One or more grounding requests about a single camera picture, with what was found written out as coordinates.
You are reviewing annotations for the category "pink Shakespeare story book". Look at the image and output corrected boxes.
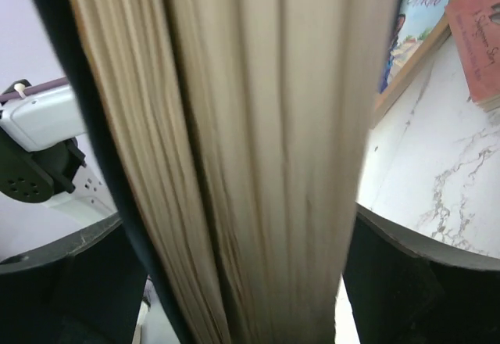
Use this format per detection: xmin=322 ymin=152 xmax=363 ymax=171
xmin=445 ymin=0 xmax=499 ymax=112

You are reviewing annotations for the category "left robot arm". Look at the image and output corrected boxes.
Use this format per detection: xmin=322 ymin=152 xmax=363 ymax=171
xmin=1 ymin=77 xmax=116 ymax=226

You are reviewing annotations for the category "blue Nineteen Eighty-Four book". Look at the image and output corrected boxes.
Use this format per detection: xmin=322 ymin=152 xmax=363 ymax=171
xmin=33 ymin=0 xmax=399 ymax=343

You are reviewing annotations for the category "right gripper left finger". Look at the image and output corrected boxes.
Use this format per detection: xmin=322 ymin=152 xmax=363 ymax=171
xmin=1 ymin=215 xmax=146 ymax=343

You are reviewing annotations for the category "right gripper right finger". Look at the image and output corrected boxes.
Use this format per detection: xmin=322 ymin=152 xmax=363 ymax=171
xmin=343 ymin=206 xmax=499 ymax=343

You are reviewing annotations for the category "tan Othello book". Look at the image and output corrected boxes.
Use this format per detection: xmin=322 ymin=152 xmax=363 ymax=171
xmin=372 ymin=0 xmax=453 ymax=127

